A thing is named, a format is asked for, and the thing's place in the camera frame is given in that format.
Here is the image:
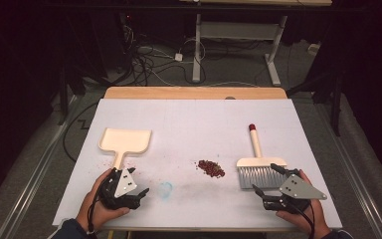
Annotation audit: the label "bundle of floor cables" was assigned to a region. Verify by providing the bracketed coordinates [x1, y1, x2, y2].
[120, 13, 210, 88]

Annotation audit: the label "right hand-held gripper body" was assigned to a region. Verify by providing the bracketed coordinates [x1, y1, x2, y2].
[263, 168, 328, 214]

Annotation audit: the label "pile of red beans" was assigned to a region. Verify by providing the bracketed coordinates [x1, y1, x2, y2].
[197, 158, 227, 179]

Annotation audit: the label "person's right hand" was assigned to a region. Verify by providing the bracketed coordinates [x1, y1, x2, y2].
[276, 168, 332, 238]

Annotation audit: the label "white metal frame desk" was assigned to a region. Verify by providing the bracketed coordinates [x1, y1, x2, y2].
[178, 0, 333, 87]

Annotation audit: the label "cream plastic dustpan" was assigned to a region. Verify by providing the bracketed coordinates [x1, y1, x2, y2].
[97, 127, 153, 170]

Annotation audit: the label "black metal stand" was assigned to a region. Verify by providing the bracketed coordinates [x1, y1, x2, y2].
[286, 66, 343, 137]
[57, 64, 88, 126]

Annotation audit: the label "white table cover sheet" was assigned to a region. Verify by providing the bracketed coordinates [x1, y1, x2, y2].
[52, 98, 343, 230]

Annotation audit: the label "cream hand brush grey bristles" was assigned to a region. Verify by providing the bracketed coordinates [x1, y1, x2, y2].
[236, 123, 288, 190]

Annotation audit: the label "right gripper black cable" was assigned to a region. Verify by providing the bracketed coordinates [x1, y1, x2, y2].
[292, 202, 316, 239]

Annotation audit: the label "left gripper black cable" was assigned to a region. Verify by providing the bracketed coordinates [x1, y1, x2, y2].
[87, 195, 100, 239]

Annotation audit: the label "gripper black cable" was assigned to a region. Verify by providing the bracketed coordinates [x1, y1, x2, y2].
[292, 202, 316, 239]
[87, 195, 100, 239]

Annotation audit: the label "wooden table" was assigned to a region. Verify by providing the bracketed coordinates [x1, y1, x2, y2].
[99, 86, 316, 233]

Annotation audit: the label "person's left hand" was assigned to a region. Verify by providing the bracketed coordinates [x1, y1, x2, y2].
[76, 167, 131, 232]

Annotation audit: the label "metal floor rail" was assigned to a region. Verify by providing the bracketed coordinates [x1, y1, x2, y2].
[0, 94, 83, 239]
[311, 99, 382, 239]

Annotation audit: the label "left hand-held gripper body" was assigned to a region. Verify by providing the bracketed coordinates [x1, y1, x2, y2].
[98, 167, 142, 211]

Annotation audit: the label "black floor cable loop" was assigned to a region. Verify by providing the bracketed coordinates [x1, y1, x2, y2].
[62, 101, 100, 163]

